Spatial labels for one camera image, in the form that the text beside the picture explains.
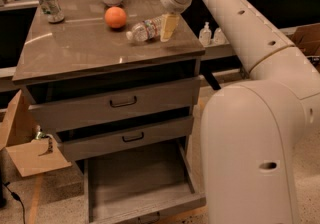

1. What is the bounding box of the orange fruit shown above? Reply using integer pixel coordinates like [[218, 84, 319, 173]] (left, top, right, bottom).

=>
[[104, 7, 127, 29]]

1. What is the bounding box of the cardboard box on left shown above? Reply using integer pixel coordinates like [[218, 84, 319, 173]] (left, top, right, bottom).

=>
[[0, 91, 71, 177]]

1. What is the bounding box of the left sanitizer pump bottle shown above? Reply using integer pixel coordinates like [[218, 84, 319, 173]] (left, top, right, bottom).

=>
[[199, 22, 212, 46]]

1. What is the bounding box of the grey drawer cabinet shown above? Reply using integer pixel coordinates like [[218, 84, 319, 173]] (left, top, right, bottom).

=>
[[12, 0, 208, 224]]

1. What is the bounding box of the top grey drawer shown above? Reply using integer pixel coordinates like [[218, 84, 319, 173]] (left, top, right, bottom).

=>
[[29, 77, 200, 132]]

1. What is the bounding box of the black power cable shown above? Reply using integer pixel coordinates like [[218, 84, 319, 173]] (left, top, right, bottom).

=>
[[2, 181, 27, 224]]

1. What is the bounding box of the right sanitizer pump bottle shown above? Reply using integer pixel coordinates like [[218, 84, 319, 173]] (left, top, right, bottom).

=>
[[213, 28, 226, 45]]

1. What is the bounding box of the sanitizer pump bottle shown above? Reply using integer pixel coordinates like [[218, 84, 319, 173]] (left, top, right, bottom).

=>
[[213, 28, 226, 45], [199, 22, 212, 46]]

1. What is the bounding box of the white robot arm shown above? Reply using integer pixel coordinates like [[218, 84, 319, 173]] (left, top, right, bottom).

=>
[[160, 0, 320, 224]]

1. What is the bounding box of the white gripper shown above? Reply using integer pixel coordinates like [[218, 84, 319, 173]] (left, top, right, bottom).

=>
[[160, 0, 192, 42]]

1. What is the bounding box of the open bottom grey drawer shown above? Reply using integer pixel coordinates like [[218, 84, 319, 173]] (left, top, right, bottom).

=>
[[84, 139, 206, 224]]

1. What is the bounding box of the white corovan cardboard box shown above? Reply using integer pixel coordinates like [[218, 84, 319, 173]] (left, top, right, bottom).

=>
[[291, 23, 320, 70]]

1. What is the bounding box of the middle grey drawer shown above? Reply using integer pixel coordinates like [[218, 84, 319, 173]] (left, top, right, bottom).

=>
[[58, 115, 194, 162]]

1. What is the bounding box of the clear plastic water bottle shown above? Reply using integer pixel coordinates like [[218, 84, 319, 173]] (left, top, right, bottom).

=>
[[126, 16, 162, 42]]

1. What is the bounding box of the crushed soda can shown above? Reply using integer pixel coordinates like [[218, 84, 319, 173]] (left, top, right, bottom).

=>
[[38, 0, 65, 24]]

